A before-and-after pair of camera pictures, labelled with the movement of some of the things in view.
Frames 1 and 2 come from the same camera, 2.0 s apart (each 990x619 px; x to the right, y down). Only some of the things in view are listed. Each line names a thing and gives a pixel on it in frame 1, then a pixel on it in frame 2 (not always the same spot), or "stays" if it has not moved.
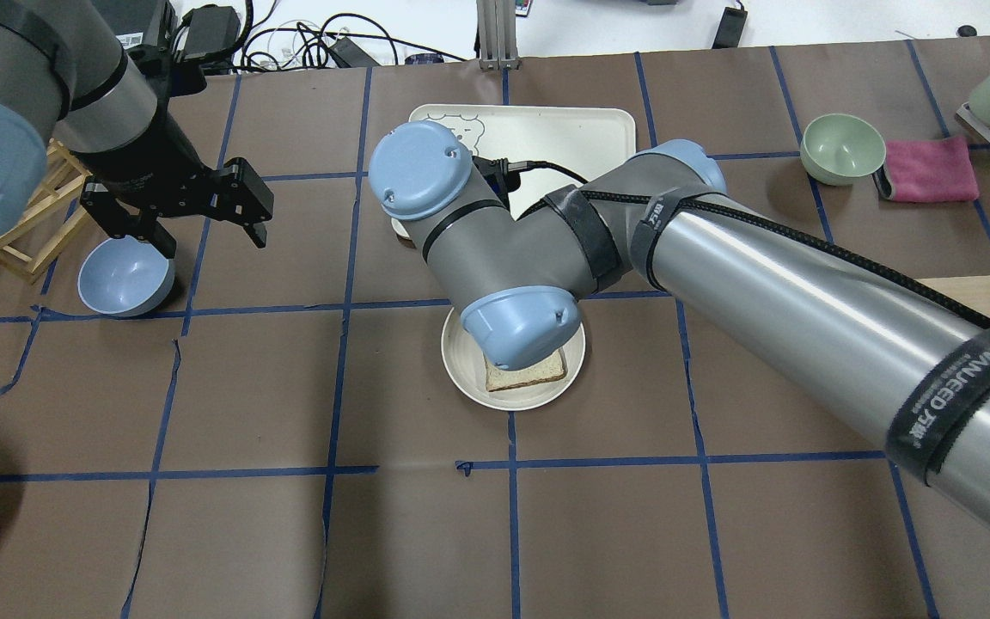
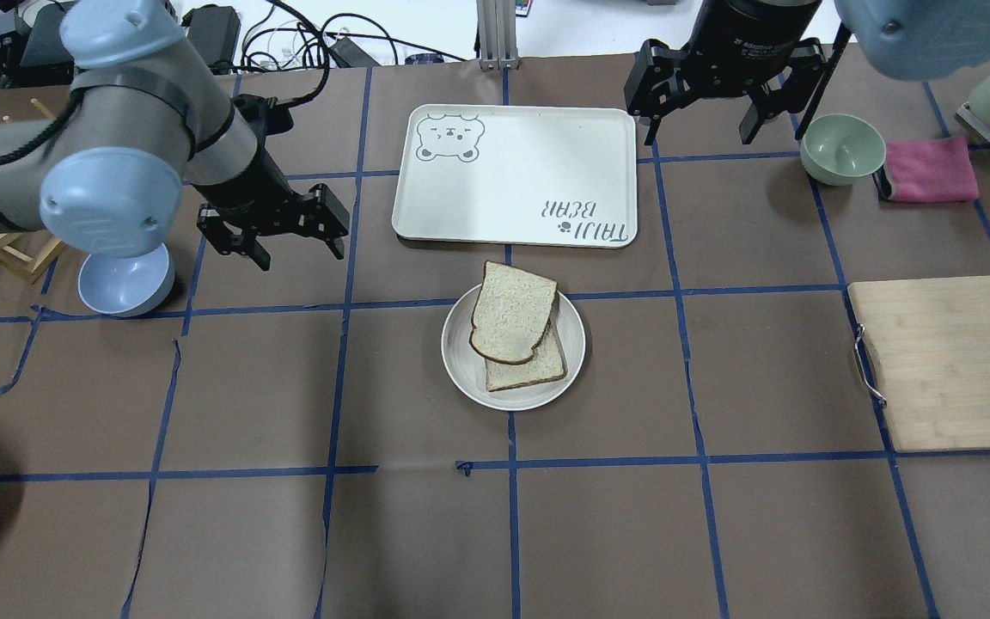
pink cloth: [927, 170] stays
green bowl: [838, 149] stays
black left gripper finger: [258, 233] to [330, 241]
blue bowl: [125, 277] stays
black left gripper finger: [158, 235] to [259, 254]
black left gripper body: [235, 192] to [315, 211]
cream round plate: [464, 363] stays
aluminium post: [498, 34] stays
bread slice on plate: [546, 370] stays
